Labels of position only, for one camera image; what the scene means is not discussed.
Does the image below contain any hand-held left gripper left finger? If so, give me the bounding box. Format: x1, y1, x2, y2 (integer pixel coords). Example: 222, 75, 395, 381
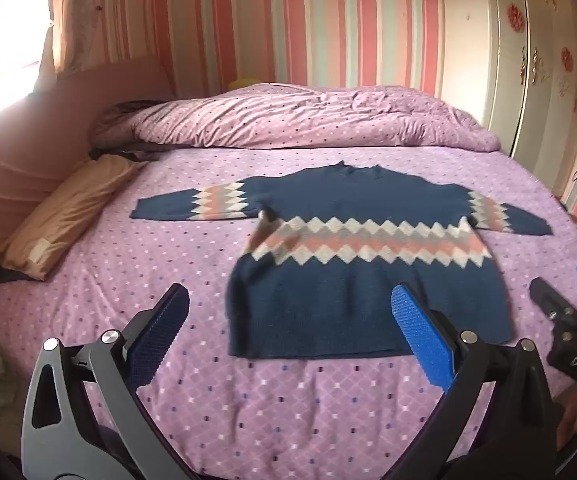
21, 283, 205, 480

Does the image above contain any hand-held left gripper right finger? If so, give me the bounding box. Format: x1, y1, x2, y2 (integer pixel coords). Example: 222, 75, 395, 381
391, 283, 560, 480

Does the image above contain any navy patterned knit sweater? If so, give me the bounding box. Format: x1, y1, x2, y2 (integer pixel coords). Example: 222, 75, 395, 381
129, 160, 554, 360

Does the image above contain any bed with purple dotted sheet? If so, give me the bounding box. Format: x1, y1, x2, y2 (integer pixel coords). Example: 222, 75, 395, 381
0, 85, 577, 480

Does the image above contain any tan pillow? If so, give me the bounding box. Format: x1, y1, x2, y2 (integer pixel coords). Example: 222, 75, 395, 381
0, 154, 149, 282

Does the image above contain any dark brown blanket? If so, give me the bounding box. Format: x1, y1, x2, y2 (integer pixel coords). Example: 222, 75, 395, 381
88, 101, 165, 162

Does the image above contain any cream wardrobe with flower decals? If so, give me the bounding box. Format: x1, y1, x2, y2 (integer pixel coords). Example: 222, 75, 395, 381
441, 0, 577, 211

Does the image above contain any pink padded headboard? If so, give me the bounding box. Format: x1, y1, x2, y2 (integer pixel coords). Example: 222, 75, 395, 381
0, 55, 176, 321

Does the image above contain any purple dotted duvet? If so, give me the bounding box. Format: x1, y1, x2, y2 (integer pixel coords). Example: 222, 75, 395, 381
91, 85, 501, 154

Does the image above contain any bright window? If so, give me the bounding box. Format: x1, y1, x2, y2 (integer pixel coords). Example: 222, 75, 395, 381
0, 0, 52, 128

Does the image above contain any pink curtain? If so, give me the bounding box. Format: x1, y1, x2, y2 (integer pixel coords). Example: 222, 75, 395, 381
38, 0, 134, 78

